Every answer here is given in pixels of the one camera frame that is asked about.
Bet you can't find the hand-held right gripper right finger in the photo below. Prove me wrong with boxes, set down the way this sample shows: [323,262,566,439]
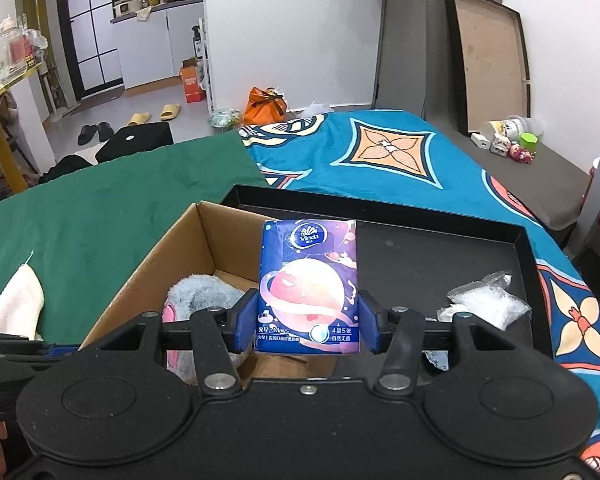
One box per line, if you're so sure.
[358,289,557,394]

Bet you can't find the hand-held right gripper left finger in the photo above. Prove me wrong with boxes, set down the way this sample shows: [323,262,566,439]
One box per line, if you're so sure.
[80,288,259,394]

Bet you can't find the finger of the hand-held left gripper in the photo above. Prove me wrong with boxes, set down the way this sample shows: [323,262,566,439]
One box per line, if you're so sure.
[0,358,45,412]
[0,329,81,359]

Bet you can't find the blue tissue packet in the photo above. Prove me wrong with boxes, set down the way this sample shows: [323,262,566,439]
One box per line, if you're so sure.
[256,218,362,356]

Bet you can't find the black tray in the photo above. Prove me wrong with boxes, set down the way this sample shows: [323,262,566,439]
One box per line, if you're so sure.
[219,183,554,361]

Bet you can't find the brown cardboard box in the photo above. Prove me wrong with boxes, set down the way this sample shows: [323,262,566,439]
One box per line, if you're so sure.
[79,201,337,389]

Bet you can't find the clear plastic bag white filling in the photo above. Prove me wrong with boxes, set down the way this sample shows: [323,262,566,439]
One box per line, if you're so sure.
[437,270,531,331]

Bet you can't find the grey plush toy pink ears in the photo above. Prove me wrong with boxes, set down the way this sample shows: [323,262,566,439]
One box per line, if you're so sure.
[162,273,251,386]

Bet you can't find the white towel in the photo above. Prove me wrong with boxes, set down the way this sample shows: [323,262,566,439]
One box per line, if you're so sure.
[0,263,46,341]

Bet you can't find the green cloth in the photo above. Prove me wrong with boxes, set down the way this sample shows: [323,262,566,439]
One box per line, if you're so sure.
[0,132,282,344]

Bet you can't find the blue printed blanket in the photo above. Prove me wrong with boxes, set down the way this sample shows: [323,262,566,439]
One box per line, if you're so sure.
[237,109,600,480]

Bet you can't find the black clothes pile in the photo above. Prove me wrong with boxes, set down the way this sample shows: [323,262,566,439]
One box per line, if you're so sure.
[39,154,99,184]

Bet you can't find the greenish plastic bag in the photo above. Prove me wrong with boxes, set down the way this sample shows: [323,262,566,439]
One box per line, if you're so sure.
[208,108,242,131]

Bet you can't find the black case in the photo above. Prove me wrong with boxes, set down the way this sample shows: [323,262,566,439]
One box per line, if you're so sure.
[95,122,175,164]

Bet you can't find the orange bag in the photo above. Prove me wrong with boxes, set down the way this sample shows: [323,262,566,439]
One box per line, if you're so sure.
[243,86,289,125]

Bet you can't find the yellow table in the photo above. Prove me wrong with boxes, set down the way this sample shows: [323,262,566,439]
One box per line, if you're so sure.
[0,62,46,194]

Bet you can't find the grey mattress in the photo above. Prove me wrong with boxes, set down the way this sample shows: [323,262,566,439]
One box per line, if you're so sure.
[424,114,589,231]

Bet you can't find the white rack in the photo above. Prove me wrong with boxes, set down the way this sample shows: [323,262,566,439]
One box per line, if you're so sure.
[199,44,216,114]

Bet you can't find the orange cardboard box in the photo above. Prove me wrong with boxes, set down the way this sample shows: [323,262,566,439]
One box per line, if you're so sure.
[179,58,206,104]

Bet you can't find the white container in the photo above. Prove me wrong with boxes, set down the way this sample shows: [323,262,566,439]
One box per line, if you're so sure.
[499,114,544,141]

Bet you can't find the black framed board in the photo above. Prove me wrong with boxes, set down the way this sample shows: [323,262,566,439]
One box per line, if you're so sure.
[442,0,532,134]

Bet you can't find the white cabinet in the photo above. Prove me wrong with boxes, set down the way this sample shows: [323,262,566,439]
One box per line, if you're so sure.
[110,0,206,92]

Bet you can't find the clear jar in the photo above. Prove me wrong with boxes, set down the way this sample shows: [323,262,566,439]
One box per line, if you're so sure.
[0,17,36,79]

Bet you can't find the black grid door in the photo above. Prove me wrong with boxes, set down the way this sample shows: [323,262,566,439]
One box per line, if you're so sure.
[54,0,126,101]

